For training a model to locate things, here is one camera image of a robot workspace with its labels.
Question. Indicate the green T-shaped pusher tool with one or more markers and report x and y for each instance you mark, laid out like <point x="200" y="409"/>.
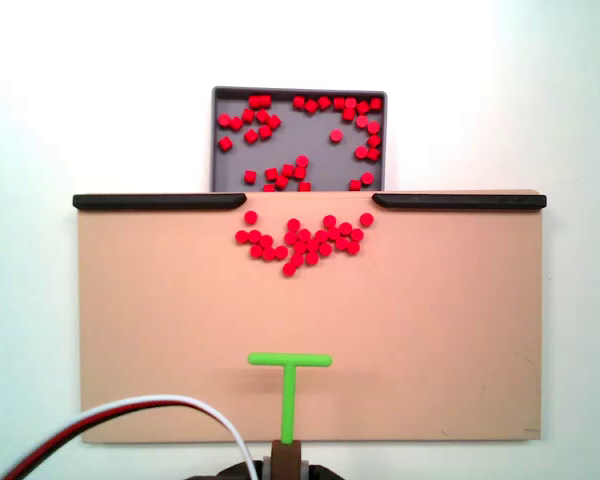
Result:
<point x="289" y="400"/>

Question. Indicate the red cylindrical granule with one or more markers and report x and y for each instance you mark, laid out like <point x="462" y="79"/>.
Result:
<point x="311" y="106"/>
<point x="355" y="185"/>
<point x="329" y="220"/>
<point x="254" y="236"/>
<point x="373" y="127"/>
<point x="363" y="107"/>
<point x="350" y="103"/>
<point x="288" y="170"/>
<point x="265" y="101"/>
<point x="248" y="116"/>
<point x="323" y="103"/>
<point x="289" y="269"/>
<point x="366" y="219"/>
<point x="262" y="115"/>
<point x="362" y="121"/>
<point x="373" y="154"/>
<point x="304" y="235"/>
<point x="242" y="236"/>
<point x="353" y="247"/>
<point x="357" y="234"/>
<point x="273" y="121"/>
<point x="293" y="224"/>
<point x="311" y="258"/>
<point x="299" y="102"/>
<point x="254" y="102"/>
<point x="300" y="173"/>
<point x="333" y="233"/>
<point x="250" y="216"/>
<point x="236" y="123"/>
<point x="268" y="254"/>
<point x="361" y="152"/>
<point x="256" y="250"/>
<point x="250" y="176"/>
<point x="266" y="241"/>
<point x="345" y="228"/>
<point x="375" y="104"/>
<point x="297" y="258"/>
<point x="281" y="252"/>
<point x="325" y="248"/>
<point x="348" y="114"/>
<point x="302" y="161"/>
<point x="341" y="243"/>
<point x="305" y="186"/>
<point x="282" y="182"/>
<point x="339" y="103"/>
<point x="225" y="144"/>
<point x="269" y="188"/>
<point x="374" y="140"/>
<point x="335" y="135"/>
<point x="271" y="174"/>
<point x="291" y="237"/>
<point x="300" y="247"/>
<point x="265" y="131"/>
<point x="321" y="236"/>
<point x="312" y="245"/>
<point x="251" y="136"/>
<point x="367" y="178"/>
<point x="223" y="120"/>

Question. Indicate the grey rectangular container tray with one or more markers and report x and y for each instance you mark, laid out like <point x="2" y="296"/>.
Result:
<point x="300" y="135"/>

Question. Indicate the beige flat board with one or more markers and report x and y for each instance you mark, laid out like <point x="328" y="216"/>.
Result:
<point x="405" y="325"/>

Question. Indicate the black board edge rail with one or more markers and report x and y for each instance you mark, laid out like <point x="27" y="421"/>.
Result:
<point x="155" y="202"/>
<point x="460" y="202"/>

